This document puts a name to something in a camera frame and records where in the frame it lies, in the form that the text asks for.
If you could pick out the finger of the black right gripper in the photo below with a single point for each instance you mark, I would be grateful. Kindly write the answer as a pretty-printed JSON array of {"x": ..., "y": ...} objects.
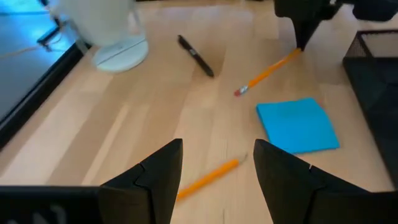
[{"x": 304, "y": 29}]

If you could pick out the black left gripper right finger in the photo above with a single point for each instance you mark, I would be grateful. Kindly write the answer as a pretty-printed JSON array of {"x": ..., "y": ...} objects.
[{"x": 295, "y": 193}]

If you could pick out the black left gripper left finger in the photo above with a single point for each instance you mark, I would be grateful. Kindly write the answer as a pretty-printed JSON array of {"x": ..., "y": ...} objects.
[{"x": 149, "y": 186}]

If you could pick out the orange pencil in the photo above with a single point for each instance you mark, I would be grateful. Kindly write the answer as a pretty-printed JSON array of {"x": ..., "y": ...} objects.
[
  {"x": 267, "y": 72},
  {"x": 211, "y": 175}
]

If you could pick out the blue sticky note pad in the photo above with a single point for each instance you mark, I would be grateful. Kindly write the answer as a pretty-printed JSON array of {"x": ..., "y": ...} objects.
[{"x": 295, "y": 124}]

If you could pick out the black pen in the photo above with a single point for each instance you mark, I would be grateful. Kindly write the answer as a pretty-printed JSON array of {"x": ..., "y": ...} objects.
[{"x": 196, "y": 56}]

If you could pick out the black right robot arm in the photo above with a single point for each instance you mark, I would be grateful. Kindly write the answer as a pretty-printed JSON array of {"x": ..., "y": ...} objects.
[{"x": 376, "y": 9}]

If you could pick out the black mesh desk organizer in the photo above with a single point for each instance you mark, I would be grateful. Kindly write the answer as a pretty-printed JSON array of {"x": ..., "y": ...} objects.
[{"x": 373, "y": 93}]

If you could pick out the black metal table frame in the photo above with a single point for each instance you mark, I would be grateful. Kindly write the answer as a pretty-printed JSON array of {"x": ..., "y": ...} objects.
[{"x": 37, "y": 93}]

